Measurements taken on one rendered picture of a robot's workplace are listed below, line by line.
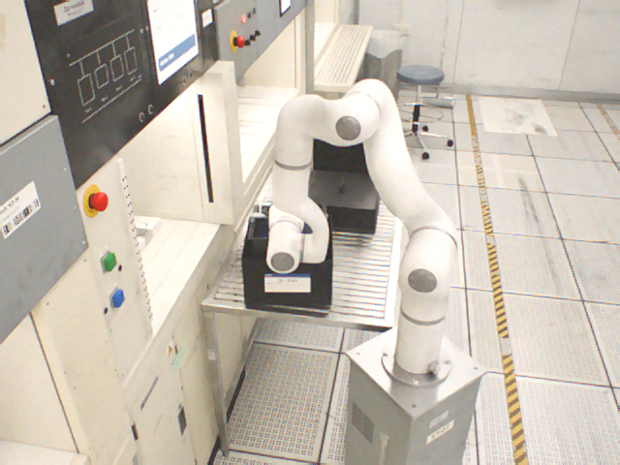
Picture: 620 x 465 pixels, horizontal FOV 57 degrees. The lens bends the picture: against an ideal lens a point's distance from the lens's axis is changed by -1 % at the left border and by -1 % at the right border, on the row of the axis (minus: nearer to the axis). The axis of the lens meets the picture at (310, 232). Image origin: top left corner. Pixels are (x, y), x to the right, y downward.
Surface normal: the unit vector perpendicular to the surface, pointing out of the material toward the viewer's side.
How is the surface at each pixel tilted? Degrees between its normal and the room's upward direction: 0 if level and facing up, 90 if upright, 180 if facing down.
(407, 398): 0
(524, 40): 90
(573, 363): 0
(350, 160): 90
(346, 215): 90
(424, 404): 0
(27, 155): 90
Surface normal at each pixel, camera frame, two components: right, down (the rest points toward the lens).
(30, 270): 0.98, 0.10
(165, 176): -0.18, 0.53
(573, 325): 0.00, -0.84
